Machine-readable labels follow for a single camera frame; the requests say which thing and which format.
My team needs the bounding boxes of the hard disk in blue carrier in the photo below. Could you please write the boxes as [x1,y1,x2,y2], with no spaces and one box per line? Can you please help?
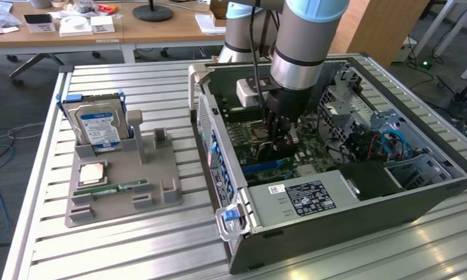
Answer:
[56,89,136,154]

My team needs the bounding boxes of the red wire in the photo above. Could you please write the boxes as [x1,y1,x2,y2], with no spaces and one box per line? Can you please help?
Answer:
[366,139,380,160]

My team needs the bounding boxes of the tall metal disk bay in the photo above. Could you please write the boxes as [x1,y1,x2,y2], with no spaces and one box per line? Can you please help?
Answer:
[319,68,380,138]

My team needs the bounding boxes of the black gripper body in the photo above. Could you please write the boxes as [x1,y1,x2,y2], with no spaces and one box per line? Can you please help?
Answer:
[265,87,311,120]

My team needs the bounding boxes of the black Nvidia graphics card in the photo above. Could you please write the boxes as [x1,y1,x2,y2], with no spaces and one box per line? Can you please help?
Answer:
[253,139,297,164]

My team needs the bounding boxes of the light blue wire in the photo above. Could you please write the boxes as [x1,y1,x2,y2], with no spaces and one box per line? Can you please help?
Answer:
[382,128,414,161]

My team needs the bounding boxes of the wooden cabinet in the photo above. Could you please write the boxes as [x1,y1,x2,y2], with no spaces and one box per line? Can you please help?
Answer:
[326,0,432,68]

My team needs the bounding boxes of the green RAM stick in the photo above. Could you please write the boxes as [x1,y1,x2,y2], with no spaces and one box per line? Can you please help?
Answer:
[74,180,149,197]

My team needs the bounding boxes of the white tape roll holder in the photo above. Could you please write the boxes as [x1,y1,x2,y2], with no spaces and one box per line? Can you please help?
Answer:
[59,16,95,37]

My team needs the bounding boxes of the stack of white papers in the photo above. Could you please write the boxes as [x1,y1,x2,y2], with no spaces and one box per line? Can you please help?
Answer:
[195,13,227,36]

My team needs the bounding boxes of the low metal disk bay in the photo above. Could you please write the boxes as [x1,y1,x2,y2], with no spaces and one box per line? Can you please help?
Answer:
[385,154,453,190]

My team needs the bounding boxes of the white floor cable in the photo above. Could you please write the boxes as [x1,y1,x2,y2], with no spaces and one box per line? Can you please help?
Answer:
[0,122,46,140]

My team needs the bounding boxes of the black round lamp base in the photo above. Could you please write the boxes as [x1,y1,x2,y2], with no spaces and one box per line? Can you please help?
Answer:
[132,0,175,23]

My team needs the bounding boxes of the clear plastic bag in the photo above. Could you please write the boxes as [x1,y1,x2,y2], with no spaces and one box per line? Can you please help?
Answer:
[0,0,23,29]

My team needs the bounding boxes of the wooden desk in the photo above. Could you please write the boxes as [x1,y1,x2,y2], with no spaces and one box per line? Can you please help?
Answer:
[0,0,335,64]

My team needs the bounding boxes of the black floor stand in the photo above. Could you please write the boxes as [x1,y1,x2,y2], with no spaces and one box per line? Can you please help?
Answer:
[438,74,467,129]

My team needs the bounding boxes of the orange packet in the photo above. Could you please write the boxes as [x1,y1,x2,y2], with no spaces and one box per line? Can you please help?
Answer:
[96,3,120,15]

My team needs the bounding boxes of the white box with black top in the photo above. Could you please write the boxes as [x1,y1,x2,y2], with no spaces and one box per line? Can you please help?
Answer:
[23,13,58,34]

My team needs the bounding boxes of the copper-topped CPU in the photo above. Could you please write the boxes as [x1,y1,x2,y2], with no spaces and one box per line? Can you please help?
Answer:
[79,163,110,185]

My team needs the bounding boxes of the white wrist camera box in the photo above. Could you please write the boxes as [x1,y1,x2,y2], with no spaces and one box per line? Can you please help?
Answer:
[237,78,277,108]

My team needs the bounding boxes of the CPU socket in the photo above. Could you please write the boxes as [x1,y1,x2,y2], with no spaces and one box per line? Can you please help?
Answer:
[247,121,270,141]

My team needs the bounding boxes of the grey parts rack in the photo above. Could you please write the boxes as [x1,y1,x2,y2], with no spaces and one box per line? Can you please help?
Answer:
[64,109,185,228]

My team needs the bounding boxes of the grey power supply unit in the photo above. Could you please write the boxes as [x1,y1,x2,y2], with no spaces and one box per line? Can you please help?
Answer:
[247,170,361,229]

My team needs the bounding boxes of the open grey PC case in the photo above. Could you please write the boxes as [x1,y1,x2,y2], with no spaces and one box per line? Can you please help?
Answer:
[189,57,467,275]

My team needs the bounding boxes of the grey wheeled desk foot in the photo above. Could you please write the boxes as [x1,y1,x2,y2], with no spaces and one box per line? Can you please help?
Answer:
[7,52,66,87]

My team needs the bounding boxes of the small white box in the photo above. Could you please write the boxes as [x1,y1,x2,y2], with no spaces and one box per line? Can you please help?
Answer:
[90,16,115,34]

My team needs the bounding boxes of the brown cardboard box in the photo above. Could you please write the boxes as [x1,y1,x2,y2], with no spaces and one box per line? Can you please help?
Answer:
[210,0,231,20]

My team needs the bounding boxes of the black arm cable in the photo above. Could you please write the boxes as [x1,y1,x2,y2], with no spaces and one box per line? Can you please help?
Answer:
[250,0,267,109]

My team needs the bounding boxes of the blue expansion slot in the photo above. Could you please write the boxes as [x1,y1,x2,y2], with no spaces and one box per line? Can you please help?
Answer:
[241,159,293,176]

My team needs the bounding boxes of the white table leg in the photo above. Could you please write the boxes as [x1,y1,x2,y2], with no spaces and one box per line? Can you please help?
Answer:
[409,0,467,59]

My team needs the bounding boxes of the green motherboard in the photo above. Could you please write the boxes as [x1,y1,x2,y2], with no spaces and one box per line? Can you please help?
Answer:
[218,99,351,187]

